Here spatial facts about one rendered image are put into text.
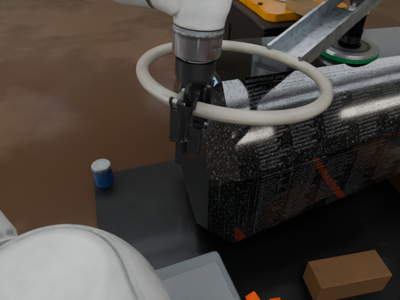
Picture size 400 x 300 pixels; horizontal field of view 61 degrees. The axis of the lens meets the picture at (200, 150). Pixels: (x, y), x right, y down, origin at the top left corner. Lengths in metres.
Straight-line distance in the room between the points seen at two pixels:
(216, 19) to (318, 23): 0.70
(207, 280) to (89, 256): 0.31
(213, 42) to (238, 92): 0.56
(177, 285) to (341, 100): 0.95
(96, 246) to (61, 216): 1.62
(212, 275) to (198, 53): 0.36
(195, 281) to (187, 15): 0.41
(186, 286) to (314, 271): 0.99
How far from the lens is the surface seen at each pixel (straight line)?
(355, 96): 1.34
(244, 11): 2.08
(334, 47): 1.40
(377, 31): 1.72
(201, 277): 0.55
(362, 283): 1.55
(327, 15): 1.29
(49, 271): 0.27
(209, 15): 0.58
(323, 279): 1.48
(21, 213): 1.98
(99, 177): 1.88
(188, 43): 0.59
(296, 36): 1.18
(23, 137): 2.51
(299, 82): 1.24
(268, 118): 0.68
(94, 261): 0.27
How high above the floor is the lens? 1.35
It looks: 40 degrees down
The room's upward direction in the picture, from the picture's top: straight up
